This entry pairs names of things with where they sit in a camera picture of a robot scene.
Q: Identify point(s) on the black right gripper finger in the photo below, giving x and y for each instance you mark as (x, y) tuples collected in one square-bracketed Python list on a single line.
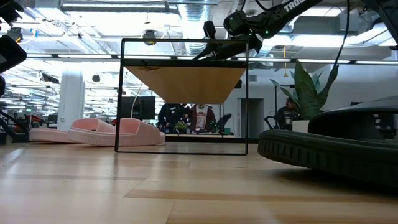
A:
[(213, 53)]

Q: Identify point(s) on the pink rubber slide sandal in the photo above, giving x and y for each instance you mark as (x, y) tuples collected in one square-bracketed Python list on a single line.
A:
[(46, 135), (93, 137)]

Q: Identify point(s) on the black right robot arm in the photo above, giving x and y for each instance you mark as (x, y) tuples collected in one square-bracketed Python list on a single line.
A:
[(280, 15)]

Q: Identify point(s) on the black metal wooden board shelf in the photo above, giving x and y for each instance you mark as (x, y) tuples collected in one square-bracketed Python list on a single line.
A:
[(186, 84)]

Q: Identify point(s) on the black ceiling mounted device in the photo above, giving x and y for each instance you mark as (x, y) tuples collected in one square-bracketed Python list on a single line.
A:
[(149, 35), (15, 33)]

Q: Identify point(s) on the person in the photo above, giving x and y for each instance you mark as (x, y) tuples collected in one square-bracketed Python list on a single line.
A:
[(201, 118), (171, 116), (284, 119)]

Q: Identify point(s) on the white building column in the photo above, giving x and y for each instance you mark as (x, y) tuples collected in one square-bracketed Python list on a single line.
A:
[(71, 99)]

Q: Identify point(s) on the grey door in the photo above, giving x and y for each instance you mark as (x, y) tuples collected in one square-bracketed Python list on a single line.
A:
[(255, 118)]

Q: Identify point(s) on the snake plant in white pot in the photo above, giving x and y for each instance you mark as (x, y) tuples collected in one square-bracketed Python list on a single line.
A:
[(306, 99)]

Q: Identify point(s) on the black round ceiling speaker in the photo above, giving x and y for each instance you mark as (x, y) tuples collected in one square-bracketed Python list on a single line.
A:
[(96, 78)]

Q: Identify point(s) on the black monitor screen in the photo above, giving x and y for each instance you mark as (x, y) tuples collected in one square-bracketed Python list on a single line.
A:
[(143, 109)]

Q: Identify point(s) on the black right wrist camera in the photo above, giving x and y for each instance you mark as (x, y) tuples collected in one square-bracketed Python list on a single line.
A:
[(210, 29)]

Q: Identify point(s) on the silver ribbed ventilation duct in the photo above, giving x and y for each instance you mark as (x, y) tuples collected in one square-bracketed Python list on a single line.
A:
[(194, 18)]

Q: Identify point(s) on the black table edge rail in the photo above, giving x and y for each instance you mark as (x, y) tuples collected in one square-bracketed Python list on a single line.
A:
[(202, 140)]

